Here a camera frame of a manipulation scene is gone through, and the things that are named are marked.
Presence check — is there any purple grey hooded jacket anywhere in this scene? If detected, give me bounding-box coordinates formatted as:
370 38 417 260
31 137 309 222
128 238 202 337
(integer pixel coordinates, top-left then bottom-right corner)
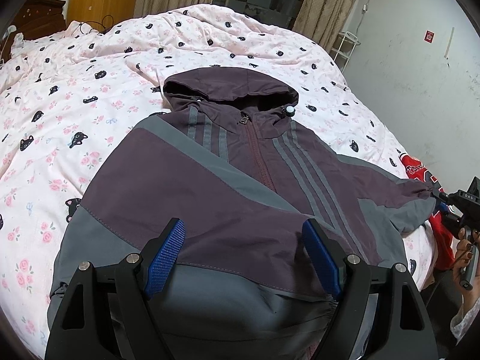
47 67 429 359

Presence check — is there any person right hand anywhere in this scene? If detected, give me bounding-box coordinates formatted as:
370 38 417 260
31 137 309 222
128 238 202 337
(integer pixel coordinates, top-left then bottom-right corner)
452 228 479 314

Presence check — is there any red basketball jersey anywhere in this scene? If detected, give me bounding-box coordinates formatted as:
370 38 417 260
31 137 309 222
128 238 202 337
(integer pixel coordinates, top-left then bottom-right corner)
400 153 454 271

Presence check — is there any white shelf rack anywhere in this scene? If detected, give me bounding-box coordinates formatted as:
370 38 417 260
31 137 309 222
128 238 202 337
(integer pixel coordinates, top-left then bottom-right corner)
329 31 360 72

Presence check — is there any pink cat print duvet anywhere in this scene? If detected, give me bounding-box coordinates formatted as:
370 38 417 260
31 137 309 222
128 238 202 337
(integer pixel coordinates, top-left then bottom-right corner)
1 4 435 359

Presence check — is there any beige right curtain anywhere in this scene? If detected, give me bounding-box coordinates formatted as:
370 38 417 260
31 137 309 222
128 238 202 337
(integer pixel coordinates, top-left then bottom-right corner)
293 0 355 51

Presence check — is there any dark wooden headboard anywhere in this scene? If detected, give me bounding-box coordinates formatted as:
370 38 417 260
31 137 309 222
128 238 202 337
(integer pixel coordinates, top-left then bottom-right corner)
1 0 66 62

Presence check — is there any red wall sticker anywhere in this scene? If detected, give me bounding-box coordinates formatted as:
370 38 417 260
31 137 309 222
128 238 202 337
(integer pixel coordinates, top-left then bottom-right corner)
424 31 434 43

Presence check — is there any black cable on bed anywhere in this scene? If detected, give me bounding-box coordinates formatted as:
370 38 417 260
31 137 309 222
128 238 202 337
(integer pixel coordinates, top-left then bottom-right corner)
76 14 119 35

